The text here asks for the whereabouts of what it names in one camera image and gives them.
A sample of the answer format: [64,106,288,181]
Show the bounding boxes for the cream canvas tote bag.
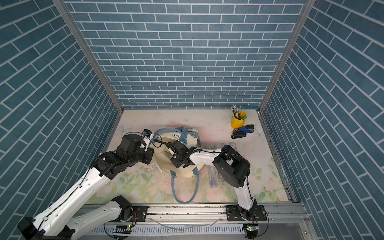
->
[150,127,203,204]

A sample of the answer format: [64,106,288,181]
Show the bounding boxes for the black stapler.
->
[231,132,247,139]

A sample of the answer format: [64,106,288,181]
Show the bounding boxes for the clear compass case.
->
[218,173,227,187]
[230,143,238,151]
[208,167,218,188]

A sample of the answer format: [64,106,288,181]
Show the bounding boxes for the blue stapler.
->
[233,125,255,134]

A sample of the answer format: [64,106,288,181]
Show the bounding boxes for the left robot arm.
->
[18,130,154,240]

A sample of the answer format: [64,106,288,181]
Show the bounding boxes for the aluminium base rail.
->
[52,202,319,240]

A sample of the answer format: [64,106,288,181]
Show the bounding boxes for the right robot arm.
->
[167,141,269,222]

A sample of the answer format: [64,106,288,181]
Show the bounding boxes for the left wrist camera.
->
[142,129,153,151]

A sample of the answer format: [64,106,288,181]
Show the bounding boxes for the yellow pen holder cup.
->
[231,111,247,129]

